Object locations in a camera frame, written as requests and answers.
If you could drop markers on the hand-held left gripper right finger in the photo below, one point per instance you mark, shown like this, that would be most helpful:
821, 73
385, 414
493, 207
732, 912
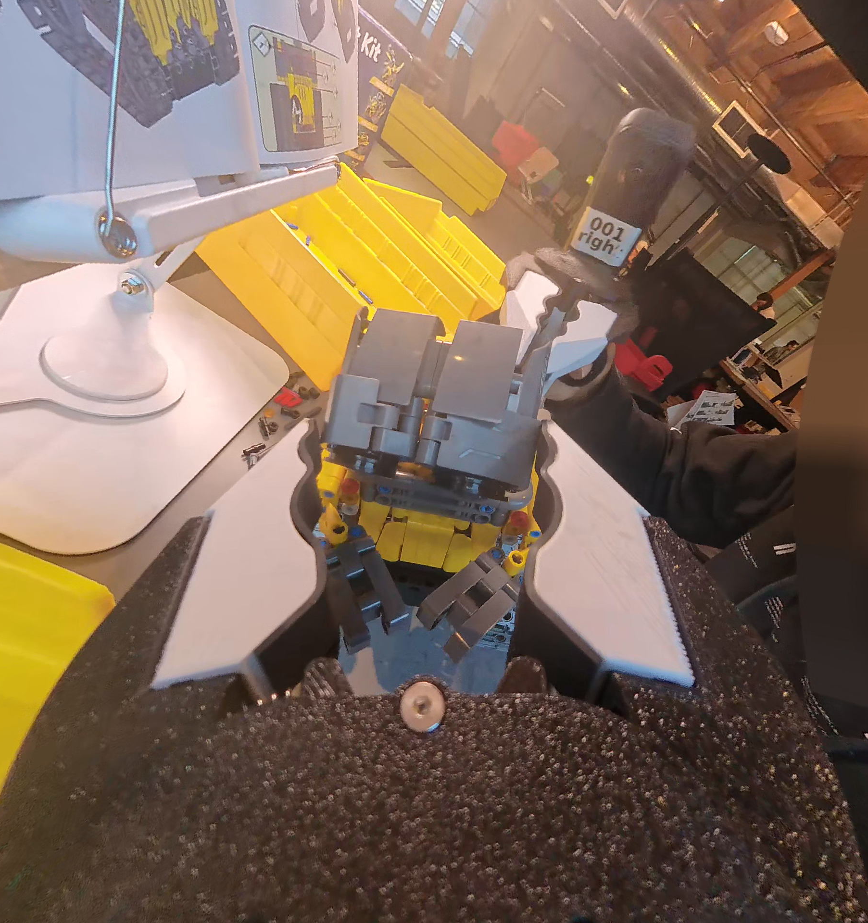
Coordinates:
607, 584

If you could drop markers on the instruction booklet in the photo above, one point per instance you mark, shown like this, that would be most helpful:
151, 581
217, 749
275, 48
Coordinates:
59, 144

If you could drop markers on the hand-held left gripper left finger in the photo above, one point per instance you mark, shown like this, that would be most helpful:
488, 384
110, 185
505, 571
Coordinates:
239, 592

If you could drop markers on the white book stand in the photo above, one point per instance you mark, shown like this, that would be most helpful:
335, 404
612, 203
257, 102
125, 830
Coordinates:
117, 462

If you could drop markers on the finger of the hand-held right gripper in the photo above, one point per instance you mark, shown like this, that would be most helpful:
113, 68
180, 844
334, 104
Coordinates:
590, 335
523, 303

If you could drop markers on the yellow plastic bin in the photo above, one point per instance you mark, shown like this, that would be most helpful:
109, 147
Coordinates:
434, 260
448, 159
30, 678
275, 289

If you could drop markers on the colourful toy set box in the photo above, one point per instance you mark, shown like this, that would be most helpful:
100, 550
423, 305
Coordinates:
376, 72

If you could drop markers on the yellow grey brick robot model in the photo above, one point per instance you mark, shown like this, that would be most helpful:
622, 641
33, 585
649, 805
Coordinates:
405, 375

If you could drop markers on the scattered small brick parts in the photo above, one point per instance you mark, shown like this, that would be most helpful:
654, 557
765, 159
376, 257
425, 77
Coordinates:
268, 421

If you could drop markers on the grey desk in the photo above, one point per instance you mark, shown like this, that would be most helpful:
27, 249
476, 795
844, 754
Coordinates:
225, 469

